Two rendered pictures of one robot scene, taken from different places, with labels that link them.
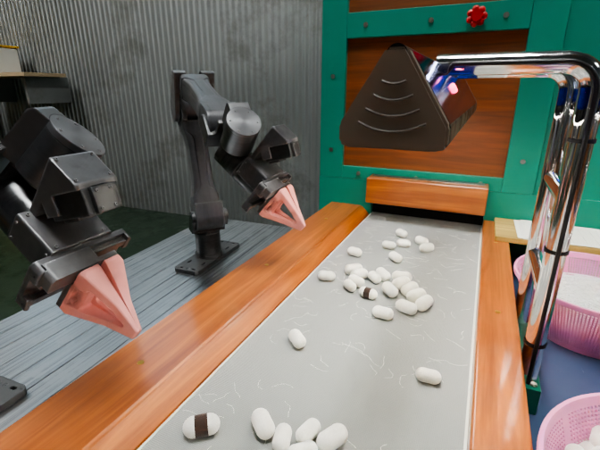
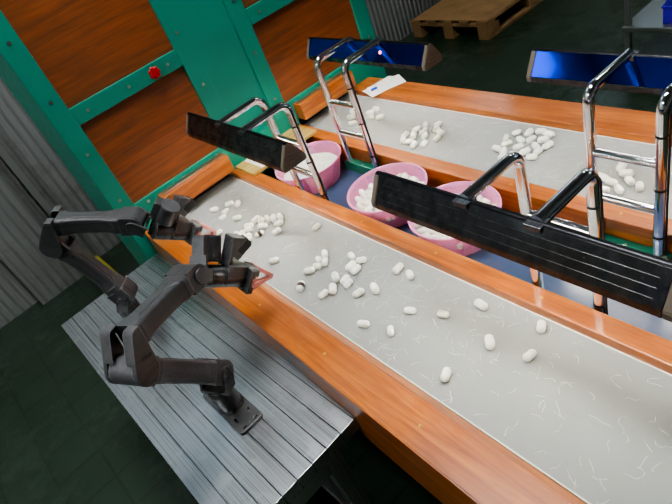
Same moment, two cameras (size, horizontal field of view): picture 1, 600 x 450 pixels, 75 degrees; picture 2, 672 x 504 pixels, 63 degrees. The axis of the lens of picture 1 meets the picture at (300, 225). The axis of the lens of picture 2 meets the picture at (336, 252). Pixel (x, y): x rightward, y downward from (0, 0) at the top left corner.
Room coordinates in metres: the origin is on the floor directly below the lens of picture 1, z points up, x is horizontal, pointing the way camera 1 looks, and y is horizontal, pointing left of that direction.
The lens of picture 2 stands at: (-0.56, 0.96, 1.70)
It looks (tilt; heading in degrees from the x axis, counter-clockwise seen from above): 36 degrees down; 309
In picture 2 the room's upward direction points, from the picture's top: 24 degrees counter-clockwise
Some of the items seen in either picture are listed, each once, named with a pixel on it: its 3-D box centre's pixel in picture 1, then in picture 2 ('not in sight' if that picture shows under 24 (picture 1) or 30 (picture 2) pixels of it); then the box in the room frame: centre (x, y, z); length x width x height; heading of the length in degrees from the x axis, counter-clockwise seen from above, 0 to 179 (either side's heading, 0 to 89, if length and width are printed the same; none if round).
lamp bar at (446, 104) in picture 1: (440, 94); (235, 135); (0.57, -0.20, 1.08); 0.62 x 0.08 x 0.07; 155
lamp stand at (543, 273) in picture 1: (484, 223); (278, 170); (0.53, -0.27, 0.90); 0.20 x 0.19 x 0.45; 155
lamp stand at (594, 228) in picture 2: not in sight; (538, 270); (-0.35, 0.14, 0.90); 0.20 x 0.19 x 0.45; 155
